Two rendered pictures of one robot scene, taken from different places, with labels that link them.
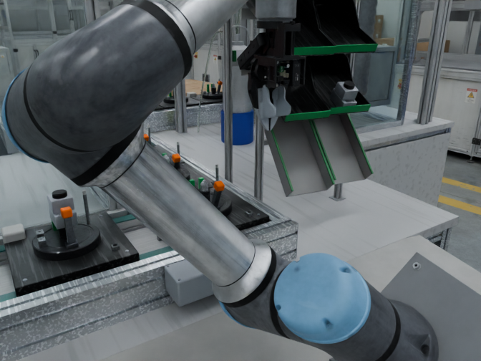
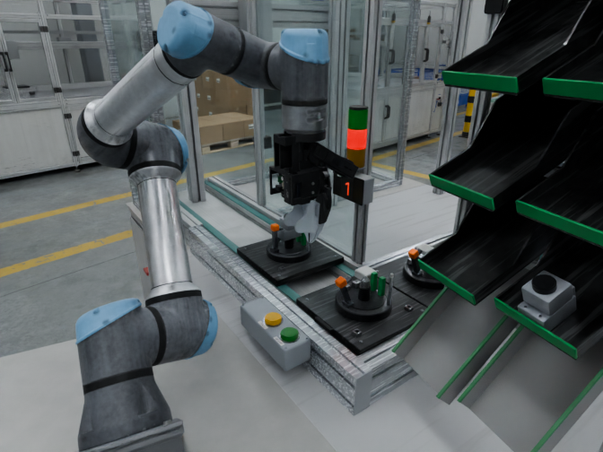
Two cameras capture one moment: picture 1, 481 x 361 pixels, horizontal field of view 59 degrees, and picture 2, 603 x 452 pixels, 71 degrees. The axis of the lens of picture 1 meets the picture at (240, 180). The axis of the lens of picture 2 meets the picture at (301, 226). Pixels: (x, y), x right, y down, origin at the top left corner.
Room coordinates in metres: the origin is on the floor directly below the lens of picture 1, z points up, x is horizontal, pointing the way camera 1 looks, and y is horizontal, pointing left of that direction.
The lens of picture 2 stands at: (0.81, -0.77, 1.57)
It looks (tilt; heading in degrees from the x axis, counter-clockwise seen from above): 24 degrees down; 87
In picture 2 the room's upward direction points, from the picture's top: straight up
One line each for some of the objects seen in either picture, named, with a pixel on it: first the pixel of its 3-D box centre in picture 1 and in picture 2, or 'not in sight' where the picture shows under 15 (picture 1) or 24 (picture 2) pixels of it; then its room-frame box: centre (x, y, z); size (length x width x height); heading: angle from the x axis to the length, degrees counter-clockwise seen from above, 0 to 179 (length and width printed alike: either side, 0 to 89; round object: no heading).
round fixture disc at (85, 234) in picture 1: (67, 239); (289, 249); (0.83, 0.38, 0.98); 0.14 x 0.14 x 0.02
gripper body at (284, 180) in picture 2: (277, 54); (301, 165); (0.85, -0.07, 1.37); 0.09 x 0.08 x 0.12; 32
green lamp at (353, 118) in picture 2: not in sight; (357, 118); (1.01, 0.32, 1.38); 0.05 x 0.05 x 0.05
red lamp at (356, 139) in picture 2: not in sight; (356, 138); (1.01, 0.32, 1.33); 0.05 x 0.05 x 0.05
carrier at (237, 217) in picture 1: (204, 194); (364, 290); (1.01, 0.09, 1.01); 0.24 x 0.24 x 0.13; 32
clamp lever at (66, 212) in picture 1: (67, 223); (276, 236); (0.80, 0.36, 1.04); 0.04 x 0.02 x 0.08; 32
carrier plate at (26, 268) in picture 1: (69, 247); (289, 255); (0.83, 0.38, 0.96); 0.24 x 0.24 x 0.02; 32
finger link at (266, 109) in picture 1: (268, 110); (298, 219); (0.84, -0.05, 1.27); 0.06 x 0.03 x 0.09; 32
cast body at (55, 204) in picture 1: (60, 205); (291, 224); (0.84, 0.39, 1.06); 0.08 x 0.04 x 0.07; 34
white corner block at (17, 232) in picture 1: (13, 236); not in sight; (0.86, 0.52, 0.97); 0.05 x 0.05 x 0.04; 32
